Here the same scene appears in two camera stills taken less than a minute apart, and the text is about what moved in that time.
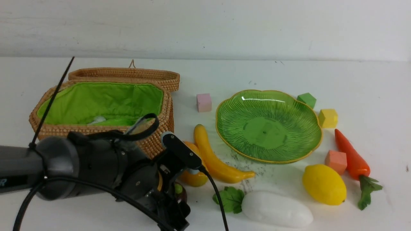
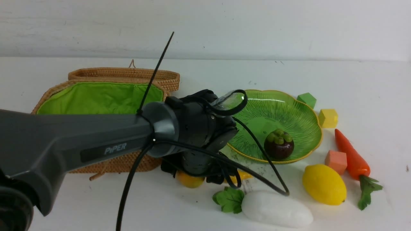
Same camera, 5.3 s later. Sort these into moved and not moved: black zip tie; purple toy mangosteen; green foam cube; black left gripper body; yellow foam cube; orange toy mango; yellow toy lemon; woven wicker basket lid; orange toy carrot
Moved: purple toy mangosteen; black zip tie; black left gripper body
Not moved: yellow foam cube; orange toy carrot; orange toy mango; green foam cube; woven wicker basket lid; yellow toy lemon
